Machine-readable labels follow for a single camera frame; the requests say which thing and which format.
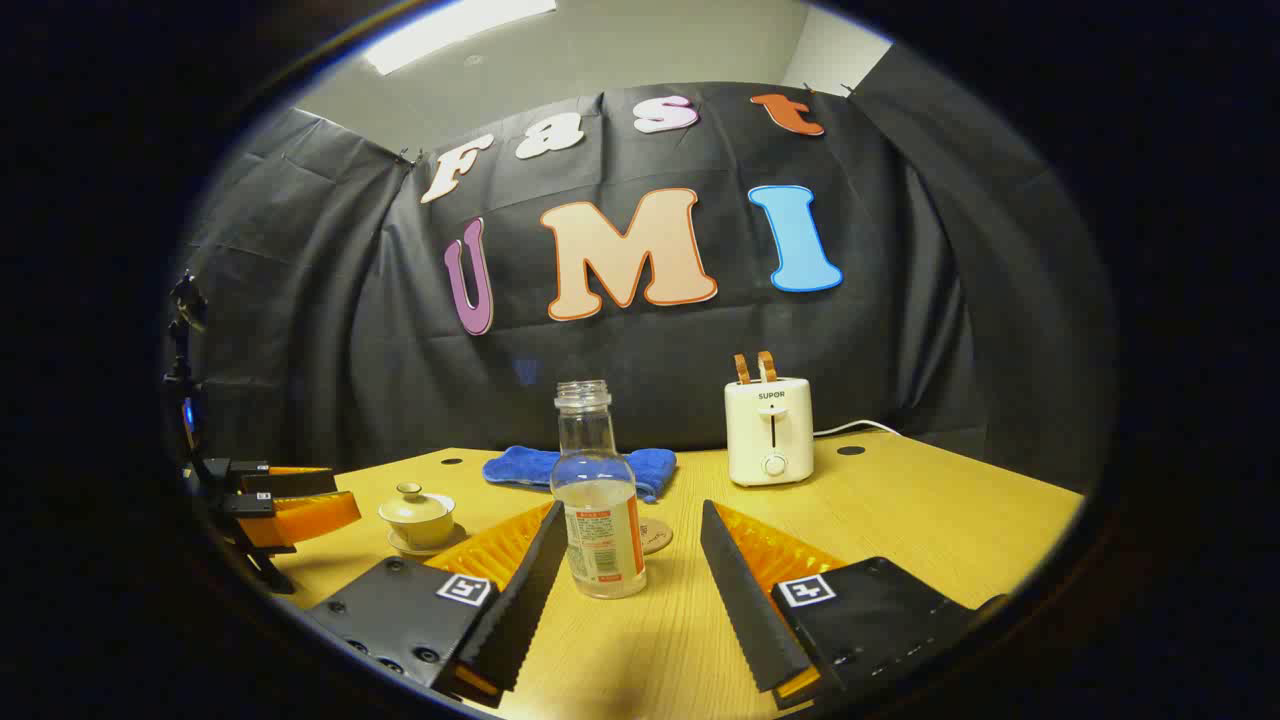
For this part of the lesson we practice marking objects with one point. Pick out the white toaster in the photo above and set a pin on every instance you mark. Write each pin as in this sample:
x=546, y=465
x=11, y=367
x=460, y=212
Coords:
x=770, y=430

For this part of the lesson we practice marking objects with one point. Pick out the ceiling light panel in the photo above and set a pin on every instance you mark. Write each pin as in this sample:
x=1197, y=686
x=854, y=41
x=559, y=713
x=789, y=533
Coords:
x=450, y=30

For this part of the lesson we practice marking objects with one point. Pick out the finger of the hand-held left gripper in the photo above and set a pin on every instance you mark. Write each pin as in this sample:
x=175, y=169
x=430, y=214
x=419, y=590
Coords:
x=300, y=518
x=300, y=482

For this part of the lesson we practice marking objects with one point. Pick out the cream ceramic saucer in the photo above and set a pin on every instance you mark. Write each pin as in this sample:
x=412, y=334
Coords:
x=450, y=545

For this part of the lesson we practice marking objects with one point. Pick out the black backdrop cloth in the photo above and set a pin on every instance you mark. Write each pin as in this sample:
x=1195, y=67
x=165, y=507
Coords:
x=330, y=350

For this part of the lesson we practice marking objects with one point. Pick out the clear glass water bottle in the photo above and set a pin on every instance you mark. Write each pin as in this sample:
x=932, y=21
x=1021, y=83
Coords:
x=598, y=500

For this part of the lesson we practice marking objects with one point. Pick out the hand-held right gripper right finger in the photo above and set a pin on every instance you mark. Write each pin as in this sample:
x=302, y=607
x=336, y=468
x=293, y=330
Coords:
x=745, y=610

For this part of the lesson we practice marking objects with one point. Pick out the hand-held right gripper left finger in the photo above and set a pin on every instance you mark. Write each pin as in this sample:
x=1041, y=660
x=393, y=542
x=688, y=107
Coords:
x=520, y=610

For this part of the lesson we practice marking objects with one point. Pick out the blue folded towel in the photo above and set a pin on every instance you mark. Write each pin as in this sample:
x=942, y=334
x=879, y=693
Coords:
x=520, y=466

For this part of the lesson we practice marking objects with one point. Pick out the toast bread slice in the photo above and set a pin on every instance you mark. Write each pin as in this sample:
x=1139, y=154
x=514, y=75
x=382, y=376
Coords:
x=767, y=366
x=742, y=368

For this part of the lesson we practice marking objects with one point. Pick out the round coaster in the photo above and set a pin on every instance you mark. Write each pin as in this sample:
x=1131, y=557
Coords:
x=658, y=537

